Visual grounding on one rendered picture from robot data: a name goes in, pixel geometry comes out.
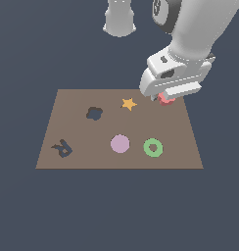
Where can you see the red flower-shaped piece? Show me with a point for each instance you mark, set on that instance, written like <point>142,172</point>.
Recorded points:
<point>166,99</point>

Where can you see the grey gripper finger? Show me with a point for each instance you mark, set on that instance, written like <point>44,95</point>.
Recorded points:
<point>154,97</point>

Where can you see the brown slot board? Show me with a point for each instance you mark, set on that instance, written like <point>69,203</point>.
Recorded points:
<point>118,137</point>

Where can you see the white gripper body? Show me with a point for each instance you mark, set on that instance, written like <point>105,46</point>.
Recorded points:
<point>172,75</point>

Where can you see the orange star piece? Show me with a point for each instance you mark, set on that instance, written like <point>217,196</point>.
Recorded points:
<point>128,104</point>

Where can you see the pink round disc piece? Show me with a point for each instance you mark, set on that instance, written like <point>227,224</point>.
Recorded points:
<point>120,143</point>

